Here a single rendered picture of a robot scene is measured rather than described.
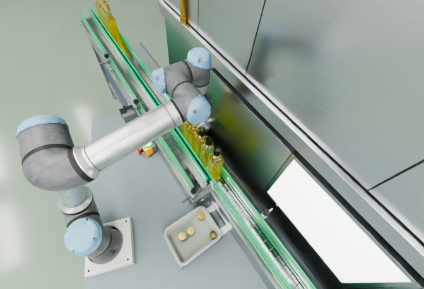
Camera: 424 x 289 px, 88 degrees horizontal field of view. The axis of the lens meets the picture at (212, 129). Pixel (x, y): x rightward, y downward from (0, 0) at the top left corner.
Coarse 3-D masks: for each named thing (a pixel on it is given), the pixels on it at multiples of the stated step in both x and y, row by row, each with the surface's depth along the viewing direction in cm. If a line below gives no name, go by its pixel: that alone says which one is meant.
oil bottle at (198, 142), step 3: (195, 135) 101; (195, 138) 100; (198, 138) 99; (201, 138) 99; (204, 138) 99; (195, 141) 102; (198, 141) 99; (201, 141) 99; (204, 141) 100; (195, 144) 104; (198, 144) 100; (201, 144) 100; (195, 147) 106; (198, 147) 102; (195, 150) 108; (198, 150) 104; (198, 153) 106; (198, 156) 109
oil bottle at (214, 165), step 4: (212, 152) 96; (208, 156) 96; (212, 156) 94; (220, 156) 94; (208, 160) 98; (212, 160) 94; (216, 160) 93; (220, 160) 94; (208, 164) 100; (212, 164) 95; (216, 164) 95; (220, 164) 97; (208, 168) 103; (212, 168) 98; (216, 168) 99; (220, 168) 102; (212, 172) 101; (216, 172) 103; (220, 172) 106; (216, 176) 107
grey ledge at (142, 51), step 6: (138, 48) 166; (144, 48) 166; (138, 54) 162; (144, 54) 163; (150, 54) 161; (144, 60) 159; (150, 60) 159; (150, 66) 156; (156, 66) 156; (204, 126) 129
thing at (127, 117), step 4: (124, 108) 138; (128, 108) 138; (120, 112) 138; (124, 112) 136; (128, 112) 136; (132, 112) 136; (124, 116) 134; (128, 116) 135; (132, 116) 137; (136, 116) 139; (124, 120) 136; (128, 120) 137
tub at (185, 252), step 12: (192, 216) 107; (168, 228) 99; (180, 228) 106; (204, 228) 107; (216, 228) 101; (168, 240) 96; (192, 240) 104; (204, 240) 104; (216, 240) 98; (180, 252) 100; (192, 252) 101; (180, 264) 92
